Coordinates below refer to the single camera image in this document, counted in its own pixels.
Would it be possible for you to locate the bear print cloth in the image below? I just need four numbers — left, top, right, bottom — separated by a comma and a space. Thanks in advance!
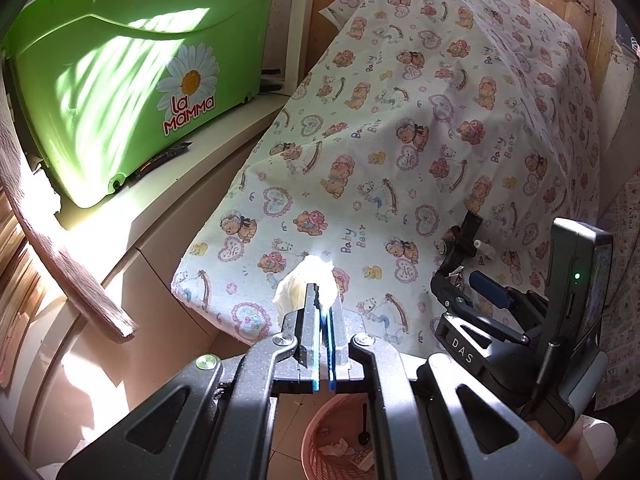
172, 0, 601, 361

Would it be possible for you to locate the white shelf unit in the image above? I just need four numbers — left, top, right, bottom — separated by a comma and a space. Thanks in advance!
270, 0, 321, 96

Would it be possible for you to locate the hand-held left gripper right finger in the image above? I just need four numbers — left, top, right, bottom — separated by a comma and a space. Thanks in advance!
322, 300, 583, 480

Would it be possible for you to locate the white tissue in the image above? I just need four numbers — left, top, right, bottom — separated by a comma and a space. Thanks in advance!
320, 437, 353, 458
272, 255, 337, 318

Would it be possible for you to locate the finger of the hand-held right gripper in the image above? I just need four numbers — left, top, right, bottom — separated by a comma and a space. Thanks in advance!
470, 270, 551, 321
430, 262, 526, 346

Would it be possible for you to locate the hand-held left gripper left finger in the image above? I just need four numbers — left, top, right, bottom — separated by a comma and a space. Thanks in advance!
57, 282, 323, 480

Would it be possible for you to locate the black flat bar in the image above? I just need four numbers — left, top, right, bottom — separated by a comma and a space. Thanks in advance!
132, 141, 193, 181

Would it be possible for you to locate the green plastic mop bucket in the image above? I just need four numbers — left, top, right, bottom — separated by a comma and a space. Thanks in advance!
0, 0, 291, 208

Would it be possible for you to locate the black plastic spoon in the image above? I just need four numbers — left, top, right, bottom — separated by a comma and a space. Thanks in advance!
357, 402, 372, 446

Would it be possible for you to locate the pink patterned cloth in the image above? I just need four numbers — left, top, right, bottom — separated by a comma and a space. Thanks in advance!
595, 175, 640, 411

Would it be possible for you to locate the cream low cabinet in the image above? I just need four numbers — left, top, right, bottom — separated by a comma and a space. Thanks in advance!
0, 95, 301, 480

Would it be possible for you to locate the pink plastic basket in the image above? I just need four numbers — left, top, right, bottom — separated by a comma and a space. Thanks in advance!
302, 392, 381, 480

